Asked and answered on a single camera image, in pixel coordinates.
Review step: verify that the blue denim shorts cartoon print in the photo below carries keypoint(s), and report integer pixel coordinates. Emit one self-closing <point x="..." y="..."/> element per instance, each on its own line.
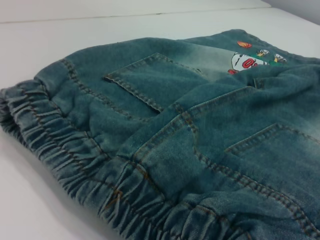
<point x="175" y="130"/>

